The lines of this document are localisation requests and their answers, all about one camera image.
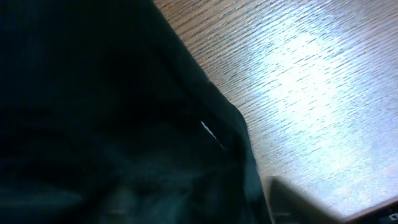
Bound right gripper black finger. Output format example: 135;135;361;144
267;176;342;224

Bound black shorts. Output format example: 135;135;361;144
1;0;271;223

